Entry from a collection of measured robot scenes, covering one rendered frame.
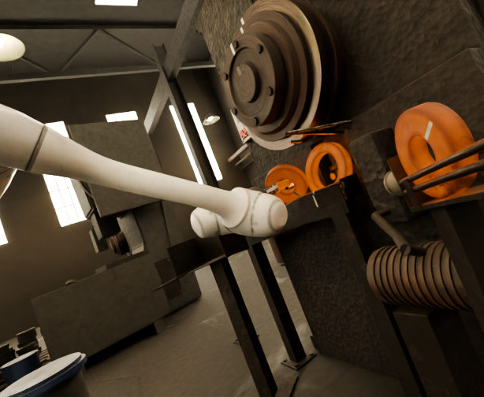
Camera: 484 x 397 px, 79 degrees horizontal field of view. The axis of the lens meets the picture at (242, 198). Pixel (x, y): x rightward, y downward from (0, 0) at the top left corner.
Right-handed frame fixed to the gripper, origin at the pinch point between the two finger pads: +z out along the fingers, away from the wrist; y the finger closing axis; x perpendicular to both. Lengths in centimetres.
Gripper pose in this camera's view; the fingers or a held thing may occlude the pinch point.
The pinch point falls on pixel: (289, 182)
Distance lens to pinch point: 108.3
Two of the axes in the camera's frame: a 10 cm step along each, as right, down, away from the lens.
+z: 7.3, -3.3, 6.1
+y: 5.0, -3.6, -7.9
